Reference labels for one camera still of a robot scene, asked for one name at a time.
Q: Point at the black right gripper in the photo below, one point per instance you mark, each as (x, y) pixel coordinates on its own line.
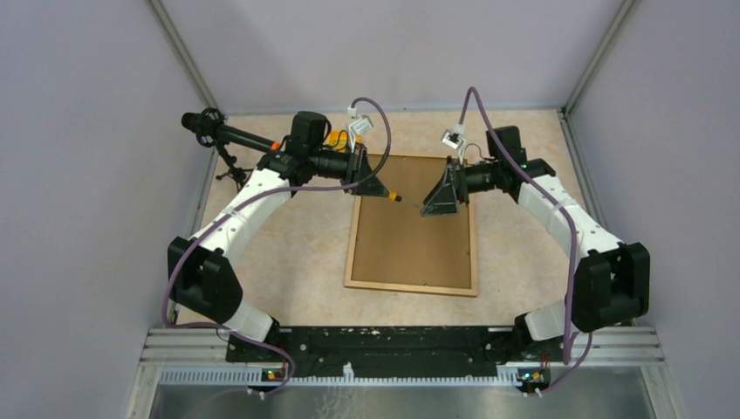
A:
(451, 188)

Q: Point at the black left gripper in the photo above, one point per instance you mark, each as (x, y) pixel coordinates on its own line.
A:
(354, 155)

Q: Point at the orange handled screwdriver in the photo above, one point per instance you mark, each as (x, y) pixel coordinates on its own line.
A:
(394, 197)

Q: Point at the wooden picture frame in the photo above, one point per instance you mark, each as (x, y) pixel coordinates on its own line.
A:
(393, 248)

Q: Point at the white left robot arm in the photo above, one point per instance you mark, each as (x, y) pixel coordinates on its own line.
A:
(202, 277)

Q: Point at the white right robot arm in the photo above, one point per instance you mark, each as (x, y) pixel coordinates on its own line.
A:
(611, 278)

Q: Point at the yellow plastic box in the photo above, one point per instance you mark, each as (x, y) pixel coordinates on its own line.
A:
(343, 141)

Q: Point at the black mini tripod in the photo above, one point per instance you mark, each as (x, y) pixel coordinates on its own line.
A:
(237, 174)

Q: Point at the black microphone orange tip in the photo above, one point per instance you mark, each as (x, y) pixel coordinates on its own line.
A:
(210, 130)

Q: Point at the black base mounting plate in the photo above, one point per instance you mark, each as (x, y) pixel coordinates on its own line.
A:
(397, 351)

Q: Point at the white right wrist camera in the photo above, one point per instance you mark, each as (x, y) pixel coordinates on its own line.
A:
(453, 140)

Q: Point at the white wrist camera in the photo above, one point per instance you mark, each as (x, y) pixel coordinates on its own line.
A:
(359, 125)
(453, 140)

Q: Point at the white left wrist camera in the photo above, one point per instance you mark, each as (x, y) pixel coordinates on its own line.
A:
(359, 125)

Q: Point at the aluminium front rail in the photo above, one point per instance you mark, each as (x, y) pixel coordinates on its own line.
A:
(617, 372)

